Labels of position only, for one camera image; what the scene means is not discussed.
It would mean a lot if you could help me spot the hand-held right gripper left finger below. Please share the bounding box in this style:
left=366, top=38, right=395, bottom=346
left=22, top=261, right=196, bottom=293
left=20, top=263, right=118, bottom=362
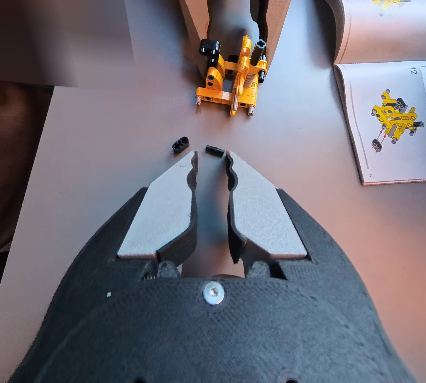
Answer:
left=117, top=151, right=199, bottom=268

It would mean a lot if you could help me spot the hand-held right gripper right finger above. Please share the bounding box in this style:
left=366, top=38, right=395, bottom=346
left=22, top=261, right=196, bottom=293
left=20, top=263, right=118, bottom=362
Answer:
left=226, top=152, right=308, bottom=274

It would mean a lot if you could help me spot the yellow lego assembly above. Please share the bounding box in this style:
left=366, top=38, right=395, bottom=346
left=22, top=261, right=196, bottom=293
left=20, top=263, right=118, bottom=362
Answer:
left=195, top=35, right=269, bottom=116

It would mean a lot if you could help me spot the lego instruction booklet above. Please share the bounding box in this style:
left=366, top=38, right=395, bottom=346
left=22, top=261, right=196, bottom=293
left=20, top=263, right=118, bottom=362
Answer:
left=311, top=0, right=426, bottom=186

